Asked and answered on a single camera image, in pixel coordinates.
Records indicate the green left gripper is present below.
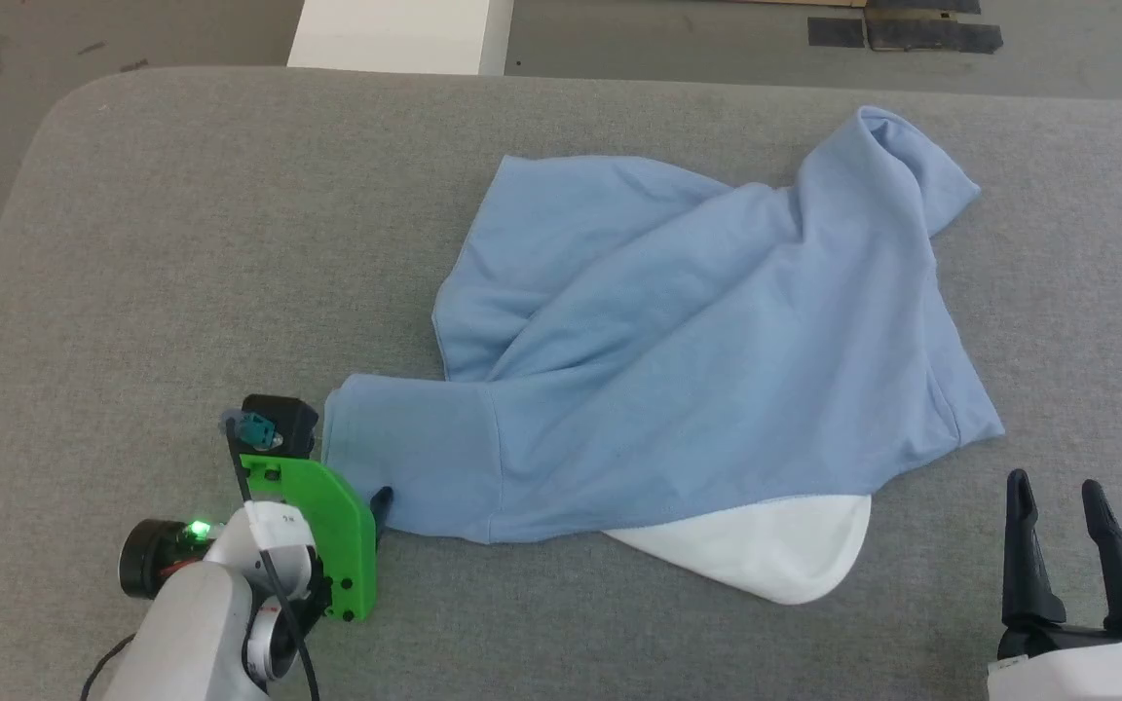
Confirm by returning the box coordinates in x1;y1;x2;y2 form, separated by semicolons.
238;454;394;624

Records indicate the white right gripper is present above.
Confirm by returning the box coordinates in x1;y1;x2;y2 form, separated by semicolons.
988;469;1122;701

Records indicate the light blue and white garment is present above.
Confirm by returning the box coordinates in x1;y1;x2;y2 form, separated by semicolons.
322;105;1007;607

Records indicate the white label tag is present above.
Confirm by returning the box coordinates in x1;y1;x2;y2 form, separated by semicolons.
247;501;315;552

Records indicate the white square pillar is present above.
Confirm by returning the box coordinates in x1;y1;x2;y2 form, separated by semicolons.
286;0;515;77

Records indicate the long black floor mat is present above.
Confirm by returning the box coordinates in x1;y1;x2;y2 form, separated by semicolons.
865;19;1004;55

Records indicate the small black floor mat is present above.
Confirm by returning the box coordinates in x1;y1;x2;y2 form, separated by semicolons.
807;17;866;49

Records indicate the thin black camera cable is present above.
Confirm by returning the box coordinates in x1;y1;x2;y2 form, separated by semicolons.
222;414;320;701

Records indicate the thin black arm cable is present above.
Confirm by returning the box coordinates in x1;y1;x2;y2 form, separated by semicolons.
82;633;138;701

